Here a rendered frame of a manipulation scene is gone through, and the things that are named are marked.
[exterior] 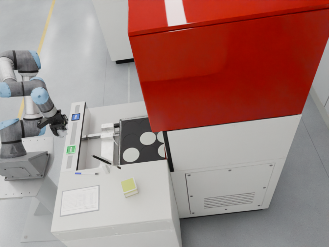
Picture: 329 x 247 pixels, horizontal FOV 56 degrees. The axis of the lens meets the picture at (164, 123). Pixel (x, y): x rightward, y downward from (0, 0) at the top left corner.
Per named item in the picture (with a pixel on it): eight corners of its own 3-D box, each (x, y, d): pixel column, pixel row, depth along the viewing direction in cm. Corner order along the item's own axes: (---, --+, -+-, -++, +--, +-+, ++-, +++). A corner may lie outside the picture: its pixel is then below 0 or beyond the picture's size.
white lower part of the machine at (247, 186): (243, 131, 297) (252, 67, 233) (267, 212, 245) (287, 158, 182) (171, 140, 300) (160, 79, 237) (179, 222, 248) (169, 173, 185)
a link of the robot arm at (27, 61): (20, 135, 199) (11, 49, 186) (44, 132, 207) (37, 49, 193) (22, 140, 190) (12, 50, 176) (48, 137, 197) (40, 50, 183)
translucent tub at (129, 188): (135, 182, 167) (133, 176, 162) (139, 194, 162) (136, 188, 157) (122, 187, 166) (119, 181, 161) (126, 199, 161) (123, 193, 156)
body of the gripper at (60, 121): (67, 131, 166) (58, 116, 157) (51, 133, 167) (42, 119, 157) (69, 120, 171) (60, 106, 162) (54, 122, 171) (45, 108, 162)
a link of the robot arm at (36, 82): (21, 76, 155) (24, 88, 149) (44, 75, 161) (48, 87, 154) (21, 88, 160) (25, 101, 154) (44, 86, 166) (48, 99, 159)
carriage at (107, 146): (115, 127, 208) (114, 124, 206) (113, 174, 185) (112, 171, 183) (104, 128, 208) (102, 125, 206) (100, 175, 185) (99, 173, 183)
